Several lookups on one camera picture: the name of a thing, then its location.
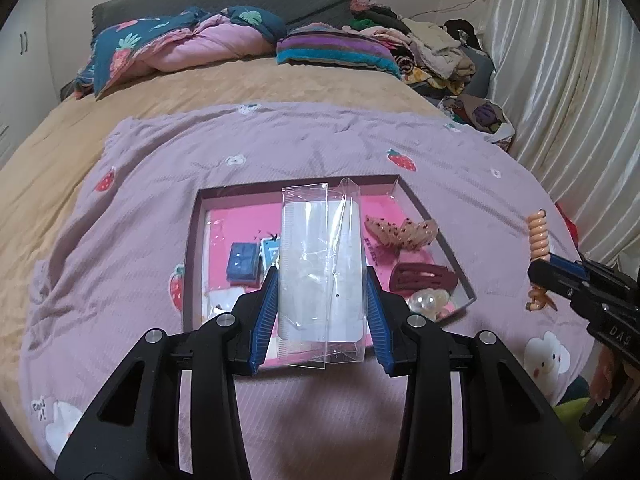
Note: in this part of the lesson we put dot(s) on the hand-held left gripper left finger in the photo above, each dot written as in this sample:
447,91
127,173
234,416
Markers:
267,305

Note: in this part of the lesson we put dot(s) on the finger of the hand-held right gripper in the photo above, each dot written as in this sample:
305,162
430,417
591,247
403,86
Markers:
545,277
567,265

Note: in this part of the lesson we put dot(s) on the striped pillow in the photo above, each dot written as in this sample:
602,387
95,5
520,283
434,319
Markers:
330,47

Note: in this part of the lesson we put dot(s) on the purple strawberry print blanket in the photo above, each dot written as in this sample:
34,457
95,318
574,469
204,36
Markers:
150,185

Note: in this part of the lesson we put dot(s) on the navy and pink floral quilt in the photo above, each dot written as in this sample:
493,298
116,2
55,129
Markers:
200,45

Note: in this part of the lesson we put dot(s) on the shallow cardboard box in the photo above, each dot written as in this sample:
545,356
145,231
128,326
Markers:
192,260

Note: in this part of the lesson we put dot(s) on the white hair claw clip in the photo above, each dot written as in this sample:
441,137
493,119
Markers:
425,302

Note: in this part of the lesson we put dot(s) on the tan bedsheet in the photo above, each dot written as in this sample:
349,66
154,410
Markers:
200,85

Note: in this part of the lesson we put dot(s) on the glitter bow hair clip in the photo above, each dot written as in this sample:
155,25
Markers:
400,232

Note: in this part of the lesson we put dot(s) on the clear packet with white card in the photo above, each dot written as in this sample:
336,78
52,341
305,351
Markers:
320,270

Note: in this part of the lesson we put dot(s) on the person's right hand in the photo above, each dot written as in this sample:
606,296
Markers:
605,375

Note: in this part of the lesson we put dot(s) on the white wardrobe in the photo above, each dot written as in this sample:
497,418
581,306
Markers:
20,85

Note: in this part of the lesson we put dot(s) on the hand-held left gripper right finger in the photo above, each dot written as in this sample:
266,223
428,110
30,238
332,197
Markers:
375,310

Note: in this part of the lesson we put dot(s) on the green cloth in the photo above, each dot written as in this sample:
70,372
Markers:
572,410

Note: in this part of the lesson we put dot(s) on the white flower hair piece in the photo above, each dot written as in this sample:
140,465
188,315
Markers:
225,302

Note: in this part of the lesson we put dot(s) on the dark red hair clip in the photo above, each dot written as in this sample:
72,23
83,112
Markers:
425,277

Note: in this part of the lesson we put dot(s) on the white curtain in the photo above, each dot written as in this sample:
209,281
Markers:
575,110

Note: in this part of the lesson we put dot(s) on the small blue box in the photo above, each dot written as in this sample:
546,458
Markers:
244,260

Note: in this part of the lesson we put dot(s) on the pile of clothes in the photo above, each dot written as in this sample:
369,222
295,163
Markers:
440,60

